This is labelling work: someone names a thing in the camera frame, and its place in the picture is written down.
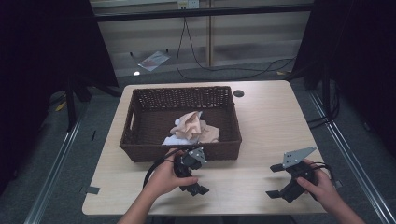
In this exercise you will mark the black curtain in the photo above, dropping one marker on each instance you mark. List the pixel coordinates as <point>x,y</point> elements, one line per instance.
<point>358,62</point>
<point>37,62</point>

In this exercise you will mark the white wall socket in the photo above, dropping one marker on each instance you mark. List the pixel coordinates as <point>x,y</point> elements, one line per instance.
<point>188,3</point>

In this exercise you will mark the person's right hand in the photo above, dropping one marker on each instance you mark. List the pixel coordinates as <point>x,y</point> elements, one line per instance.
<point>322,186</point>

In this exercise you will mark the metal floor rail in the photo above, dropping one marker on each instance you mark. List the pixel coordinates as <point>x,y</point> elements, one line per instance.
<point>351,161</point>
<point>53,174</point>

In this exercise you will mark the black stand legs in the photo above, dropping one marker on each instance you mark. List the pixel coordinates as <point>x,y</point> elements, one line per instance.
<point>72,102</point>

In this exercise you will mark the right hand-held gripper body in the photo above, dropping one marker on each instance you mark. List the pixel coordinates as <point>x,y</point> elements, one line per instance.
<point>297,169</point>

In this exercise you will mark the clear plastic packet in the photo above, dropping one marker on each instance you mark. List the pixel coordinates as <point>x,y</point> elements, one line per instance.
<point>153,60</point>

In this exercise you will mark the beige cloth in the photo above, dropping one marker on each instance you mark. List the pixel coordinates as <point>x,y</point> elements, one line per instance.
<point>193,126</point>

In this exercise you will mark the person's left hand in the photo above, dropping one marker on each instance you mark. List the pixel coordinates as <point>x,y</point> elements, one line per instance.
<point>165,179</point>

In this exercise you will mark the grey tape piece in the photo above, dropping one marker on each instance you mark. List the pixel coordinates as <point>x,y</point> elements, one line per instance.
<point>92,190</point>

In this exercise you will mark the black horizontal bar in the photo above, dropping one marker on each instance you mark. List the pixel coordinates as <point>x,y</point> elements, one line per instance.
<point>202,12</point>

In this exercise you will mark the white cloth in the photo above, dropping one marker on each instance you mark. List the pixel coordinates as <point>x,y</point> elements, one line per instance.
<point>173,141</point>

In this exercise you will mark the brown woven basket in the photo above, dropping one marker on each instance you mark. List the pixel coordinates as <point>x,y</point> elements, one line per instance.
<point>183,98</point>

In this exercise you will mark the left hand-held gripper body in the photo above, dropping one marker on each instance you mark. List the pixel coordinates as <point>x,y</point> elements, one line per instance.
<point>190,160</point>

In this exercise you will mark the yellow floor scrap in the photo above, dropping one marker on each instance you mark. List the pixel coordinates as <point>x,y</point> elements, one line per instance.
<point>60,106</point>

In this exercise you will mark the black round table grommet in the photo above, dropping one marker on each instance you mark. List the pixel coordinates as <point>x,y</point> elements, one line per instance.
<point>238,93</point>

